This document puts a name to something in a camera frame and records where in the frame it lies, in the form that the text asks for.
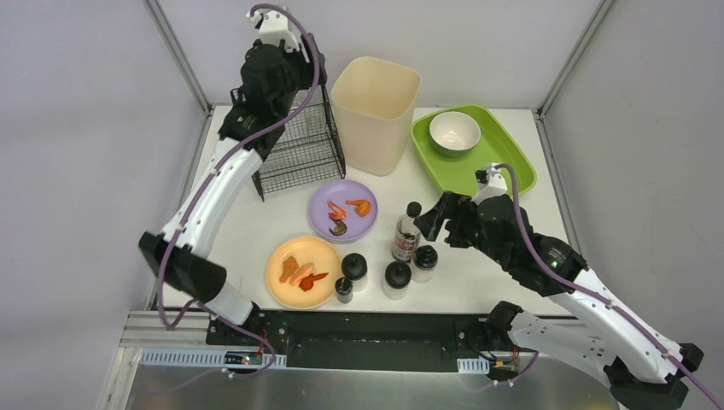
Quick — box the white bowl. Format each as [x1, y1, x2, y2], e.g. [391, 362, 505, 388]
[429, 111, 482, 158]

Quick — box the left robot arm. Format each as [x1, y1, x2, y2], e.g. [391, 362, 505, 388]
[138, 35, 325, 325]

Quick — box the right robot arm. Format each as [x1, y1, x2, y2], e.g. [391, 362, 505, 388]
[414, 192, 704, 409]

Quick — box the red label sauce bottle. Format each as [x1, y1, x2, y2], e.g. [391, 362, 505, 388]
[391, 202, 422, 262]

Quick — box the glossy lid spice jar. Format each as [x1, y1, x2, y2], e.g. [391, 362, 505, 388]
[412, 245, 439, 284]

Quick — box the black lid seasoning jar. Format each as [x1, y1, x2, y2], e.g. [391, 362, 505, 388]
[382, 261, 412, 300]

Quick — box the orange chicken drumstick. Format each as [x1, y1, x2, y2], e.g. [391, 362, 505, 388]
[346, 199, 371, 217]

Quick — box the green plastic tub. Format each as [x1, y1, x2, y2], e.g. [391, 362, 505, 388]
[411, 105, 537, 196]

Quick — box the black lid spice jar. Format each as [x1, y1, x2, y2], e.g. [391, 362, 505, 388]
[341, 253, 368, 292]

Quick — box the dark brown shrimp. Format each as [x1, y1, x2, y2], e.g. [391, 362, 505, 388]
[329, 220, 347, 237]

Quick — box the purple plate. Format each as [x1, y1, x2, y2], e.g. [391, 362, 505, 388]
[307, 179, 378, 243]

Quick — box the orange shrimp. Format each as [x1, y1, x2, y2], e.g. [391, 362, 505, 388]
[327, 201, 347, 220]

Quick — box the small pepper shaker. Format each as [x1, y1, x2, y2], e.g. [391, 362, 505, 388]
[335, 277, 353, 304]

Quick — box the orange plate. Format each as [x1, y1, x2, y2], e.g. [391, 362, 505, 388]
[266, 236, 342, 310]

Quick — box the cream plastic bin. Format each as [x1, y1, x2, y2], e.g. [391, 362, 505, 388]
[330, 56, 421, 176]

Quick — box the pink sausage slice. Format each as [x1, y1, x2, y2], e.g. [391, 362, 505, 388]
[289, 263, 315, 286]

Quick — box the red shrimp piece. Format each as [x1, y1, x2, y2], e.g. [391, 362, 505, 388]
[299, 272, 329, 291]

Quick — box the fried chicken piece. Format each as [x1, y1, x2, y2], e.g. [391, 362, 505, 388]
[279, 256, 299, 284]

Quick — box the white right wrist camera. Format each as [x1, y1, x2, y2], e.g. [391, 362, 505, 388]
[472, 162, 508, 205]

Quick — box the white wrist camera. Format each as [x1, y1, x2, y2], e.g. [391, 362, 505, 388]
[472, 162, 508, 205]
[246, 10, 301, 53]

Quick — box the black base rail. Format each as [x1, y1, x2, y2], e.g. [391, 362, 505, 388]
[197, 307, 539, 375]

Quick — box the black wire rack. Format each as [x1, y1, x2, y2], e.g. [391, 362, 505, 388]
[248, 79, 346, 198]

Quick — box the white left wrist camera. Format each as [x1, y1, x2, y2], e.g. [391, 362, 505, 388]
[246, 10, 301, 53]

